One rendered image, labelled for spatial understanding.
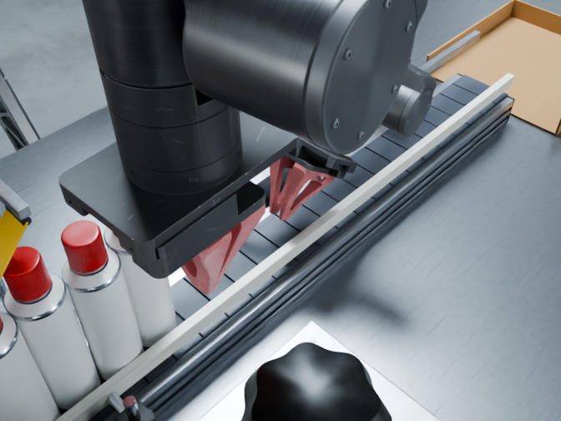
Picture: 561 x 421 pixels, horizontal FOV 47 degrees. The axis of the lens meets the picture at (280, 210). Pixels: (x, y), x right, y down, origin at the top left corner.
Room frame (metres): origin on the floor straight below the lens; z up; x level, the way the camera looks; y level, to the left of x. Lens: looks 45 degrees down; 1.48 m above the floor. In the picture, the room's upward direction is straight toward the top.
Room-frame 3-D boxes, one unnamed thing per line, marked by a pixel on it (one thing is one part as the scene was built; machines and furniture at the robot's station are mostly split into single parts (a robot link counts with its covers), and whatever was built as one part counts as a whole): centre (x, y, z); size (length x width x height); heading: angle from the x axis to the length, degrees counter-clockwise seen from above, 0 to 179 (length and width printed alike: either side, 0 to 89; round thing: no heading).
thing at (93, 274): (0.37, 0.17, 0.98); 0.05 x 0.05 x 0.20
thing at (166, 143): (0.24, 0.05, 1.30); 0.10 x 0.07 x 0.07; 138
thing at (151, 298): (0.42, 0.14, 0.98); 0.05 x 0.05 x 0.20
